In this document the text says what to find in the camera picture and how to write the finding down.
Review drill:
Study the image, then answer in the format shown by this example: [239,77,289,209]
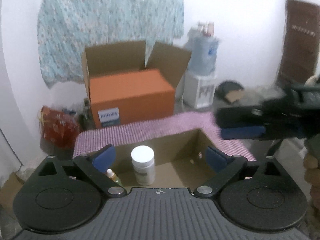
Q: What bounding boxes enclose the small pink containers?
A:
[197,22,215,38]

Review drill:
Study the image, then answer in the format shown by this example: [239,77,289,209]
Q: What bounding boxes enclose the white water dispenser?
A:
[182,70,217,109]

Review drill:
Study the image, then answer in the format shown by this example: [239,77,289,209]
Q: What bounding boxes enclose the dark strap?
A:
[266,139,284,158]

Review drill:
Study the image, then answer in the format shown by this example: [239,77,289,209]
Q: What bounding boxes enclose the person's right hand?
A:
[303,152,320,188]

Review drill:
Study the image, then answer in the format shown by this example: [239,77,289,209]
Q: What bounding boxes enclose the floral hanging cloth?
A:
[37,0,185,88]

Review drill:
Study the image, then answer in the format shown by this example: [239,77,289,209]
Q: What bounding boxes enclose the brown door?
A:
[276,0,320,85]

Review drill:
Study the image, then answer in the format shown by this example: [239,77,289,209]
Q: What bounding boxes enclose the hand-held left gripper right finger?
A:
[193,146,288,198]

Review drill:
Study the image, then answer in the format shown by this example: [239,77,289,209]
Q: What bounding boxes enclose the dark round object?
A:
[217,80,245,103]

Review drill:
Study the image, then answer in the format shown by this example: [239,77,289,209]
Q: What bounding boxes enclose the small cardboard box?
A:
[110,127,222,188]

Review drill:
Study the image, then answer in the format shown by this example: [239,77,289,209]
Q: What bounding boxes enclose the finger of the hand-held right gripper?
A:
[216,106,265,128]
[220,126,267,140]

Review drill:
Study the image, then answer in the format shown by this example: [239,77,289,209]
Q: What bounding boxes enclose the pink checked cloth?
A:
[74,112,257,162]

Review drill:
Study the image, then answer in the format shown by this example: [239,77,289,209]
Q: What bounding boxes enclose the large open cardboard box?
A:
[82,40,192,128]

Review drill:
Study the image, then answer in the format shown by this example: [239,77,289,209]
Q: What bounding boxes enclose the small dropper bottle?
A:
[106,169,123,187]

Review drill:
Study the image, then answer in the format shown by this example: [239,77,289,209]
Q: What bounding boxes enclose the red gift bag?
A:
[40,106,80,148]

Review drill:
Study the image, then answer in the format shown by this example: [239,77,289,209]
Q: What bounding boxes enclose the white lidded plastic bottle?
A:
[131,146,156,186]

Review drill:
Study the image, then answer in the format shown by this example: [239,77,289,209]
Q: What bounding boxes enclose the blue water jug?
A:
[189,35,219,75]

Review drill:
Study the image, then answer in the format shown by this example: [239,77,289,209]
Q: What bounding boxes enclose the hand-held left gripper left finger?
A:
[35,144,127,197]

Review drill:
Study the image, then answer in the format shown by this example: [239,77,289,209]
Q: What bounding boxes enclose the orange carton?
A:
[89,68,175,129]

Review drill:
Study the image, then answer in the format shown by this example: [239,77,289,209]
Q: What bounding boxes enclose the flat cardboard piece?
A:
[0,171,25,214]

